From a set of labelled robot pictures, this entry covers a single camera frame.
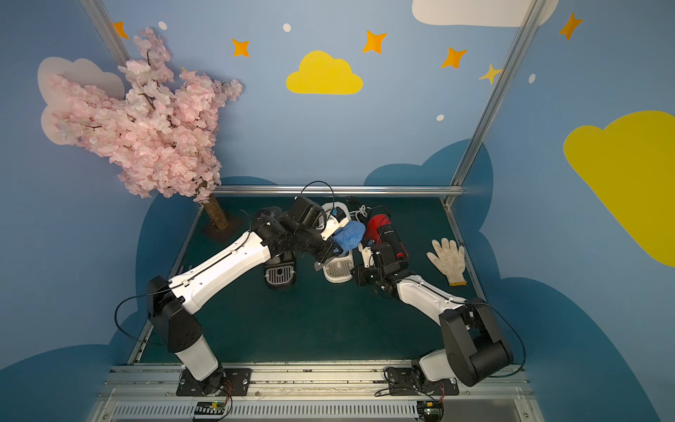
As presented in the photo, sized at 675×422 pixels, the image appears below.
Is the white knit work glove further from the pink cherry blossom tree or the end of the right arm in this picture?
the pink cherry blossom tree

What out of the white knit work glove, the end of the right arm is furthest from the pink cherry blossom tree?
the white knit work glove

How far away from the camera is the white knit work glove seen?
0.98 m
